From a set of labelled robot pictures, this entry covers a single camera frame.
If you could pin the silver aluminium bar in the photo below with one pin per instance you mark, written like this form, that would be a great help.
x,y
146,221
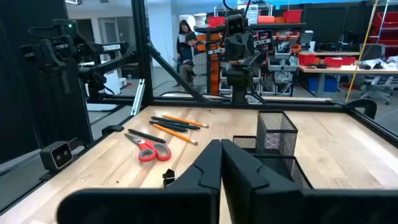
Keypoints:
x,y
138,96

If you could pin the black side panel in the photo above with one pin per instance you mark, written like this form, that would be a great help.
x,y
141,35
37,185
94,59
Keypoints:
x,y
18,109

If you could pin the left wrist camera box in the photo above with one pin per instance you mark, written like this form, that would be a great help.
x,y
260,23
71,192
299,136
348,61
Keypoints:
x,y
235,25

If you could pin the black binder clip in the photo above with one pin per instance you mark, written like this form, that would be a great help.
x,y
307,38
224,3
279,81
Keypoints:
x,y
168,179

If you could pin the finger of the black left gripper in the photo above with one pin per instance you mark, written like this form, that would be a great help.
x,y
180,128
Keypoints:
x,y
232,46
246,46

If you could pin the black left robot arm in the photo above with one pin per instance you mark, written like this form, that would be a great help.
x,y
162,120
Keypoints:
x,y
239,81

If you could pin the storage shelf with bins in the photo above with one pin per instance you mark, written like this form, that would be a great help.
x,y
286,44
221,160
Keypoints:
x,y
280,26

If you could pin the red metal rack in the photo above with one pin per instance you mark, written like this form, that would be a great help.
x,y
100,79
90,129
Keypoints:
x,y
388,20

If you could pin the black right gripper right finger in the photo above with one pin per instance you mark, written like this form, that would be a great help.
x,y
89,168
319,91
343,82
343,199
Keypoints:
x,y
264,205

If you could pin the grey office chair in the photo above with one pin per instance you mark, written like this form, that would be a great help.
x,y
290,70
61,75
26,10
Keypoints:
x,y
371,51

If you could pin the wooden background table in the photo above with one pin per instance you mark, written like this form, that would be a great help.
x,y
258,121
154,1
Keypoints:
x,y
329,71

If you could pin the red flat tray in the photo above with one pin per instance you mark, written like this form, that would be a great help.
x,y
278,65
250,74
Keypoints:
x,y
339,61

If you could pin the blue storage bin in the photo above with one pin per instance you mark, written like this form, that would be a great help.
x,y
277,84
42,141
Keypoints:
x,y
323,84

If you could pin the black mesh desk organizer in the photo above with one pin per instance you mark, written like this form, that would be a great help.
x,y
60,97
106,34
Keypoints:
x,y
276,133

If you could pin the black frame clamp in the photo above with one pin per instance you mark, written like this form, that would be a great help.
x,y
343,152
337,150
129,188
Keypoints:
x,y
112,128

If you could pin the background black robot arm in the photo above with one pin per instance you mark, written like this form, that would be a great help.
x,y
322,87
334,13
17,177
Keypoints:
x,y
109,48

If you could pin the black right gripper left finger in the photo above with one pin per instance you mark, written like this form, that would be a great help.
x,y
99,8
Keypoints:
x,y
186,205

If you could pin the black table-level camera box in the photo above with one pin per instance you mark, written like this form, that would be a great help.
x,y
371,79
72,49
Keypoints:
x,y
59,155

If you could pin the red storage bin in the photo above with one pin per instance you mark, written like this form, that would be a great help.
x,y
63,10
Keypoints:
x,y
216,21
292,16
306,59
265,19

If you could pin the person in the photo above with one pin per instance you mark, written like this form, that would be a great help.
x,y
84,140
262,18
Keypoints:
x,y
189,59
184,29

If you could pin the white drawer unit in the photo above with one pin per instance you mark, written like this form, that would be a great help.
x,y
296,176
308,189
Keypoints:
x,y
252,15

